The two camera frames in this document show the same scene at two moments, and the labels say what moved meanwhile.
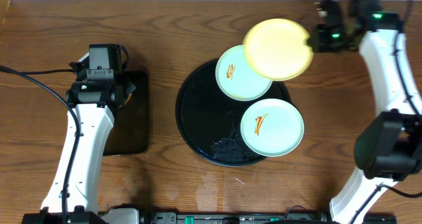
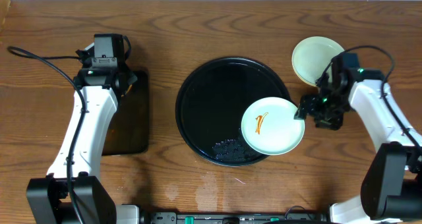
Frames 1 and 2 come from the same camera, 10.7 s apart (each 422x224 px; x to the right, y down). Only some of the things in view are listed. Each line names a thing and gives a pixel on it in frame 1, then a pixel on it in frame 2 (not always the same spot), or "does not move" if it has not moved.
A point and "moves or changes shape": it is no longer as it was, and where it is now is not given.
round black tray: [209, 121] does not move
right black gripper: [320, 45] → [310, 109]
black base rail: [227, 217] does not move
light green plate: [271, 128] does not move
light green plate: [234, 78] → [312, 56]
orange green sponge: [130, 96] moves or changes shape
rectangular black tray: [130, 134] does not move
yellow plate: [275, 49] → [299, 74]
